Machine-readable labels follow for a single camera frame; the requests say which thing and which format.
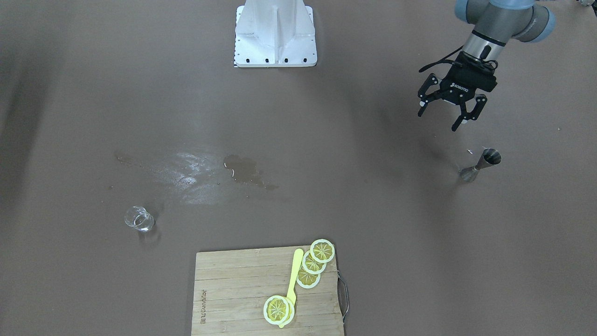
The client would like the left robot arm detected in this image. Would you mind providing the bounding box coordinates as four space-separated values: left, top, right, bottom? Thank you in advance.
417 0 556 131

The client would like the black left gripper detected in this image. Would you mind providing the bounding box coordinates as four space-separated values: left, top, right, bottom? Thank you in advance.
417 51 498 132

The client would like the steel double jigger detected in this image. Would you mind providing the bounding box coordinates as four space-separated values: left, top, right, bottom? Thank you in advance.
458 147 502 182

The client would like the yellow plastic stick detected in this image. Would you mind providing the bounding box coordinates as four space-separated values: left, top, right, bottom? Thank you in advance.
279 248 304 329

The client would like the wooden cutting board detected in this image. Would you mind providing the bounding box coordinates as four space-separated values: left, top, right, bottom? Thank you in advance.
190 246 345 336

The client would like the clear glass measuring cup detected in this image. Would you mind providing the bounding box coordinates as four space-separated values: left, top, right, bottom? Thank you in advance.
124 206 156 232

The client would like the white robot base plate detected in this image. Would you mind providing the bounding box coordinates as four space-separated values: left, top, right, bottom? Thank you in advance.
233 0 318 68

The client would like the lemon slice on stick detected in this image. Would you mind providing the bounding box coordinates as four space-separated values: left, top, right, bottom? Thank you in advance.
263 295 296 328

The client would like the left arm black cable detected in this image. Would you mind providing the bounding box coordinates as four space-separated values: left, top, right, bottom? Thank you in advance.
419 46 464 73

